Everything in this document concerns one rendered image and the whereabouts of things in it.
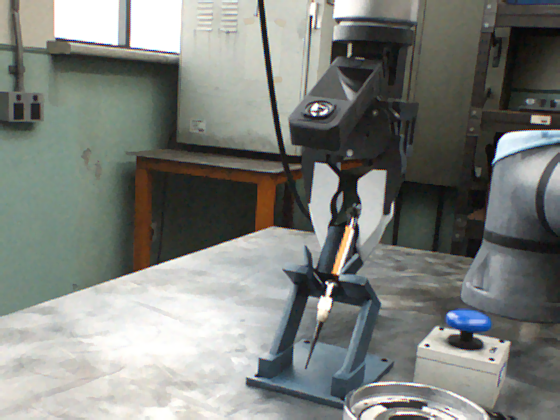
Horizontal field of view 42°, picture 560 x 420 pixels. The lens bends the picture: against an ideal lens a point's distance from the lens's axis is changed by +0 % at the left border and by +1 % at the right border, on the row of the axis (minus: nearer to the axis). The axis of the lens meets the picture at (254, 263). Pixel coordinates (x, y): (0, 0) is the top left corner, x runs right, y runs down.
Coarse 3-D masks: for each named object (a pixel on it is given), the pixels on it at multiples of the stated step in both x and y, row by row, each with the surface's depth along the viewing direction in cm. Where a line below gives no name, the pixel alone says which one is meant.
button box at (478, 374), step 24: (432, 336) 69; (456, 336) 68; (480, 336) 70; (432, 360) 65; (456, 360) 64; (480, 360) 63; (504, 360) 67; (432, 384) 66; (456, 384) 65; (480, 384) 64
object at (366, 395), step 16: (368, 384) 57; (384, 384) 58; (400, 384) 58; (416, 384) 58; (352, 400) 56; (368, 400) 57; (384, 400) 58; (400, 400) 58; (432, 400) 58; (448, 400) 57; (464, 400) 56; (352, 416) 52; (384, 416) 55; (400, 416) 56; (416, 416) 56; (432, 416) 55; (464, 416) 56; (480, 416) 54
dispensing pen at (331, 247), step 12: (348, 216) 70; (336, 228) 68; (336, 240) 67; (324, 252) 67; (336, 252) 67; (324, 264) 67; (324, 276) 67; (324, 288) 68; (336, 288) 67; (324, 300) 67; (324, 312) 67; (312, 348) 66
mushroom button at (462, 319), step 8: (456, 312) 67; (464, 312) 67; (472, 312) 67; (448, 320) 66; (456, 320) 65; (464, 320) 65; (472, 320) 65; (480, 320) 65; (488, 320) 66; (456, 328) 65; (464, 328) 65; (472, 328) 65; (480, 328) 65; (488, 328) 65; (464, 336) 66; (472, 336) 67
